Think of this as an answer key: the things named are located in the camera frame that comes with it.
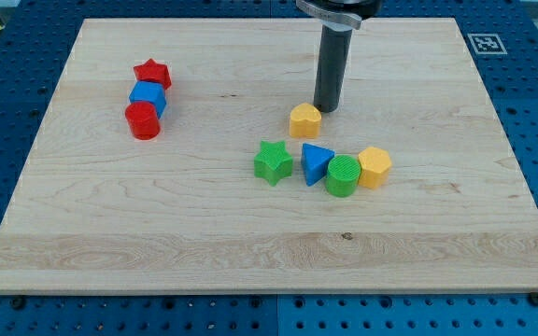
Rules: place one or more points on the green star block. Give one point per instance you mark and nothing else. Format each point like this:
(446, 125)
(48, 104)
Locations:
(273, 162)

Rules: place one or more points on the red star block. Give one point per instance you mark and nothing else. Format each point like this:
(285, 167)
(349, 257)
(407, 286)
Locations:
(151, 71)

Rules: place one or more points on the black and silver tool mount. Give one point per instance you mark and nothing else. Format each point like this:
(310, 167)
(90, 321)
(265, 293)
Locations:
(340, 14)

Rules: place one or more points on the wooden board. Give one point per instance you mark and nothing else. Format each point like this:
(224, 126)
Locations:
(99, 212)

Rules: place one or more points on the yellow hexagon block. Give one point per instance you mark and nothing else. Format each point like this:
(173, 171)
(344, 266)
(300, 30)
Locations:
(375, 165)

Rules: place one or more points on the white fiducial marker tag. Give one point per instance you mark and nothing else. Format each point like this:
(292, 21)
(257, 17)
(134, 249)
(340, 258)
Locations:
(487, 44)

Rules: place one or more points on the blue triangle block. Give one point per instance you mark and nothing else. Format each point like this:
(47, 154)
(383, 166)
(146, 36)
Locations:
(315, 161)

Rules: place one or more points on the yellow heart block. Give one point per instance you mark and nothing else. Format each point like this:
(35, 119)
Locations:
(305, 121)

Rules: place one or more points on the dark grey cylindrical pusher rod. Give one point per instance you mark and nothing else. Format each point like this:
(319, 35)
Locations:
(332, 62)

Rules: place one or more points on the blue cube block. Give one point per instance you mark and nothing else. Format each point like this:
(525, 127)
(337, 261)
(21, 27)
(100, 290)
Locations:
(152, 92)

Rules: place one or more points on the green cylinder block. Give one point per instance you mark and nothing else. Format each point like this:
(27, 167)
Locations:
(342, 176)

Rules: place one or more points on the red cylinder block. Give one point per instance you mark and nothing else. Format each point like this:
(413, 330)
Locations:
(142, 119)

